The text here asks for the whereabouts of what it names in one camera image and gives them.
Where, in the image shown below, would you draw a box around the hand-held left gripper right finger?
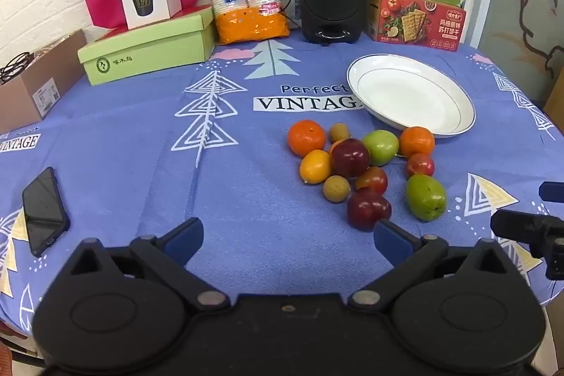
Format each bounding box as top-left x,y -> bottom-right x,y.
348,220 -> 507,310

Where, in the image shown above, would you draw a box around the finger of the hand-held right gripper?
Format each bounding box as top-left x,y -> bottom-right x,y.
490,209 -> 547,245
539,181 -> 564,203

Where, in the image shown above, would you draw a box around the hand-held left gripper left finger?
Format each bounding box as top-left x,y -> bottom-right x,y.
66,217 -> 231,310

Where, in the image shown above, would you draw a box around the small red fruit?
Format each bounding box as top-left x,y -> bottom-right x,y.
406,153 -> 436,178

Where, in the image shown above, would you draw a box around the dark red plum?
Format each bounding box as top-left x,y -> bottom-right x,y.
346,187 -> 393,232
330,138 -> 371,179

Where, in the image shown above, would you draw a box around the orange tangerine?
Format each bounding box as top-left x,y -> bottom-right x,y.
288,119 -> 327,158
399,126 -> 436,158

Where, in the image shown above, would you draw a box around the small olive brown fruit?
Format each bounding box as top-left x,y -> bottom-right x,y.
329,123 -> 351,143

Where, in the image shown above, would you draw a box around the white plate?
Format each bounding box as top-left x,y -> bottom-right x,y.
346,54 -> 477,138

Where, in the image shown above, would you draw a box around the oval green fruit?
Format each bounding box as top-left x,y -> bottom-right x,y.
405,174 -> 448,222

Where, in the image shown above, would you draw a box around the red orange fruit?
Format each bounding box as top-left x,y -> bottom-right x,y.
355,166 -> 389,195

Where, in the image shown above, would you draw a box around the small tan fruit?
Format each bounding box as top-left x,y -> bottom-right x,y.
323,175 -> 352,204

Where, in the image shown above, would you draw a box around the blue printed tablecloth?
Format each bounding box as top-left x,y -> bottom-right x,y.
0,35 -> 564,333

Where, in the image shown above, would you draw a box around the round green fruit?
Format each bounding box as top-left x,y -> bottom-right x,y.
362,130 -> 400,167

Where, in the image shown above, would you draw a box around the plain brown cardboard box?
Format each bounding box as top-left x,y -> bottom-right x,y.
543,65 -> 564,125

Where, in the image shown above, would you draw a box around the yellow orange fruit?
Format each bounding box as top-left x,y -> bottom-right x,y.
300,149 -> 333,185

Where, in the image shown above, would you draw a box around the black smartphone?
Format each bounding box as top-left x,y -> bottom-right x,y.
22,167 -> 71,258

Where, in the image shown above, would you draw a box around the green shoe box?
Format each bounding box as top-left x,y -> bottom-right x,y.
78,6 -> 217,87

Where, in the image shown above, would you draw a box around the brown labelled cardboard box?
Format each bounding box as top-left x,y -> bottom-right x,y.
0,29 -> 89,134

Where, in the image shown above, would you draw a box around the red cracker box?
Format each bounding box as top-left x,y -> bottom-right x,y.
365,0 -> 461,52

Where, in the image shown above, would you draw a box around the red flat box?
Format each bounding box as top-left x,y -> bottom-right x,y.
92,4 -> 213,44

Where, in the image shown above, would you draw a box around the black cables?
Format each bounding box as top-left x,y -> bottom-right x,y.
0,49 -> 41,86

